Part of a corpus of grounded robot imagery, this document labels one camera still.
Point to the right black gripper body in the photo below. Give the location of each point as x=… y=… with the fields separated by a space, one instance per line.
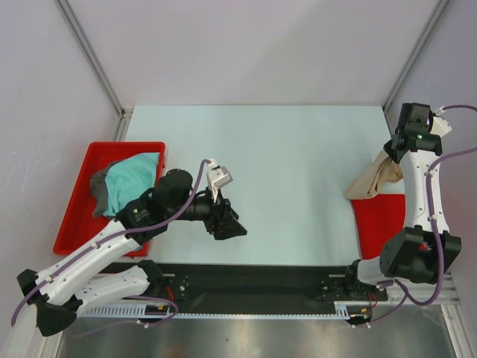
x=391 y=152

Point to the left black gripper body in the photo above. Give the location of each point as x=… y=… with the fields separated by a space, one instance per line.
x=203 y=208

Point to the beige t shirt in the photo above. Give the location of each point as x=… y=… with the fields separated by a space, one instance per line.
x=370 y=182

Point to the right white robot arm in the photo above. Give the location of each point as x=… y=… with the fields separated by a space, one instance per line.
x=424 y=249

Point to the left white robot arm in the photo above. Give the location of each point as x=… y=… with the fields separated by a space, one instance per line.
x=59 y=294

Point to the folded red t shirt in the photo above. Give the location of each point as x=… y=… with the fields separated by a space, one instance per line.
x=378 y=219

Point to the teal t shirt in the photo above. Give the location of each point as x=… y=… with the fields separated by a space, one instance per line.
x=127 y=180

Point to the grey t shirt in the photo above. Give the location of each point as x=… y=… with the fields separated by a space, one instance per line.
x=98 y=190

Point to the red plastic bin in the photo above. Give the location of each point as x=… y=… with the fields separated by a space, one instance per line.
x=79 y=225

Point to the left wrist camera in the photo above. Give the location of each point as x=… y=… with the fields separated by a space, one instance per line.
x=217 y=178

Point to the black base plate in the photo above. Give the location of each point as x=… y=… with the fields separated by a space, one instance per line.
x=213 y=288

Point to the white slotted cable duct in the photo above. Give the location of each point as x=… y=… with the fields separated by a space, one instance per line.
x=151 y=311

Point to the left aluminium corner post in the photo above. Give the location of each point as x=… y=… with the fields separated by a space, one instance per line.
x=85 y=46

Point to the aluminium corner post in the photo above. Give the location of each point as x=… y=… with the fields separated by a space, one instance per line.
x=85 y=46
x=430 y=27

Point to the right aluminium corner post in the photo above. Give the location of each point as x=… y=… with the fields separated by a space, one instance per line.
x=430 y=27

